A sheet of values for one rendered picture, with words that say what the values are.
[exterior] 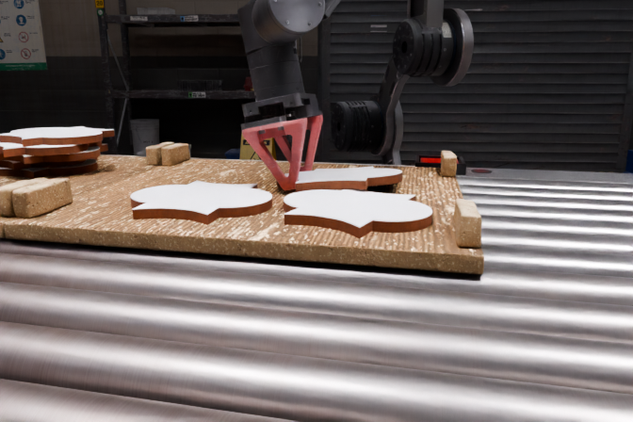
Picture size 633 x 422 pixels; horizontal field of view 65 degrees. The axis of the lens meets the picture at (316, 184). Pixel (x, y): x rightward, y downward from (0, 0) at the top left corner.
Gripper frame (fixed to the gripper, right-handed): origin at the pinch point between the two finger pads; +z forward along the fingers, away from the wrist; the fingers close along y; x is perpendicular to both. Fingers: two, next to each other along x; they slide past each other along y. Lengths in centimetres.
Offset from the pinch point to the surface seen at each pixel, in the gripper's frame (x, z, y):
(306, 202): -3.2, 1.4, -11.2
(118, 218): 13.4, -0.8, -15.6
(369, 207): -9.0, 2.6, -11.9
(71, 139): 27.3, -9.5, -0.5
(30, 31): 361, -157, 430
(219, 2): 154, -143, 449
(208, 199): 6.2, -0.6, -11.5
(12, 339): 9.9, 2.8, -33.1
